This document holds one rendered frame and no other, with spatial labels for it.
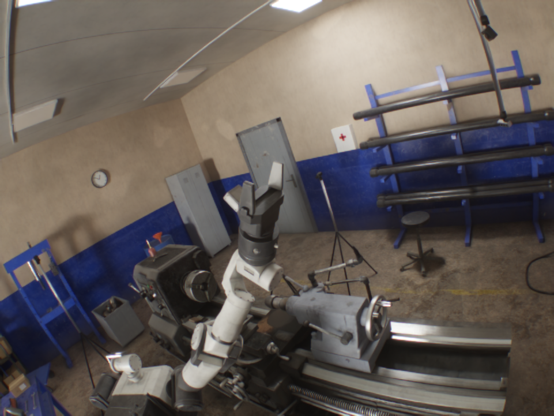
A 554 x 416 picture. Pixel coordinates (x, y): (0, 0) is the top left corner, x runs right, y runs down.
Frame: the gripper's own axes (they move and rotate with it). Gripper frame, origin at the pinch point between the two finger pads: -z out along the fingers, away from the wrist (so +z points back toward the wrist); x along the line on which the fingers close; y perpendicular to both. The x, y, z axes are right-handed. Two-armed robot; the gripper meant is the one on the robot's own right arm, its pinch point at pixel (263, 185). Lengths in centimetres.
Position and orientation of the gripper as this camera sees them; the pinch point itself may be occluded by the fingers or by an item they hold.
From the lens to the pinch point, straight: 56.4
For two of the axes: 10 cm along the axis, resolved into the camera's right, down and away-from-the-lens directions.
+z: -1.1, 8.2, 5.7
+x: 4.8, -4.5, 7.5
